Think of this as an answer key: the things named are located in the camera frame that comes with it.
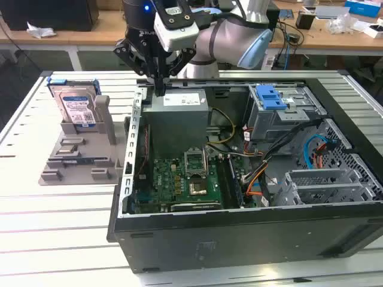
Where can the grey flat tray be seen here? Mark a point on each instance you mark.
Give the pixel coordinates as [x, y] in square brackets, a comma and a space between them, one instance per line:
[332, 12]

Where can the blue cardboard box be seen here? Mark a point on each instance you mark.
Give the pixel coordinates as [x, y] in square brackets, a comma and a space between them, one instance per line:
[363, 7]

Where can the grey disk bay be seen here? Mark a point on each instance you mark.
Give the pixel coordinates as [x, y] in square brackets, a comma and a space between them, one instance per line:
[323, 185]

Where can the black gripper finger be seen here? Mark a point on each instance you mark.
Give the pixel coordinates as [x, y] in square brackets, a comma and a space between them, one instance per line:
[134, 56]
[179, 61]

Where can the black graphics card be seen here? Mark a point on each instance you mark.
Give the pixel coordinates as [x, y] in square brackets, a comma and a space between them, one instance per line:
[194, 206]

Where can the clear plastic bags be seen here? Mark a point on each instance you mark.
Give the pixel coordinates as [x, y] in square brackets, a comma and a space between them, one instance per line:
[341, 24]

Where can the crumpled white paper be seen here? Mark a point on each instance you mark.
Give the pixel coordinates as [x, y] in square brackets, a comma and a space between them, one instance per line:
[40, 31]

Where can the black open PC case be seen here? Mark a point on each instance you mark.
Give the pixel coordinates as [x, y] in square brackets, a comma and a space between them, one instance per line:
[239, 239]

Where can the long wooden desk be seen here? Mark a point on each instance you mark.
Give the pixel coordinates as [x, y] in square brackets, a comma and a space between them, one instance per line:
[98, 33]

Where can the small black cube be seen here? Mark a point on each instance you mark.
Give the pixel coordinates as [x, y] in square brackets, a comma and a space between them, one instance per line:
[305, 21]

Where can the RAM stick with blue label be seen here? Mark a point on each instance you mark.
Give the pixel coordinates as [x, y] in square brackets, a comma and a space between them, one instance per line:
[77, 161]

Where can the grey parts rack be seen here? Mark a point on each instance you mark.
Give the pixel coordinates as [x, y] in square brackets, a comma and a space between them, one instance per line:
[86, 143]

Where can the hard disk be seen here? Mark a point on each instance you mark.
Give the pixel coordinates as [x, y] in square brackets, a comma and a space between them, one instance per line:
[74, 104]

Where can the green motherboard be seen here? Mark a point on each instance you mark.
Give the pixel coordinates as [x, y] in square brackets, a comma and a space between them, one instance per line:
[167, 179]

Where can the white box with black inlay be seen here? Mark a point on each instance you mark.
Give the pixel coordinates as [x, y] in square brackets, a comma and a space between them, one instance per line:
[374, 31]

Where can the grey optical drive cage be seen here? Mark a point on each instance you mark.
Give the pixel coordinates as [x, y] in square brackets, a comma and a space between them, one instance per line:
[269, 125]

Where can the black computer tower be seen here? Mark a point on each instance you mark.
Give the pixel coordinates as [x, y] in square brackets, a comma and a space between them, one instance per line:
[274, 19]

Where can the blue drive cage latch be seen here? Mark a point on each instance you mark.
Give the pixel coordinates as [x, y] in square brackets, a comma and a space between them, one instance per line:
[270, 100]

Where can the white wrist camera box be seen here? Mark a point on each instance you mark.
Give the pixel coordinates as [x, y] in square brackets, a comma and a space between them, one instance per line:
[179, 36]

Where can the grey power supply unit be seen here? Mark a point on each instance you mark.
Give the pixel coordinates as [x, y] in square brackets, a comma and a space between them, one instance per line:
[179, 119]

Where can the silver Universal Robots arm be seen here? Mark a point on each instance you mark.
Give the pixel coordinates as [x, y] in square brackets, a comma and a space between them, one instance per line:
[227, 39]

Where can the CPU socket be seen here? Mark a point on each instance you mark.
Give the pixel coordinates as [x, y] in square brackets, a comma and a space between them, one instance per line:
[197, 186]

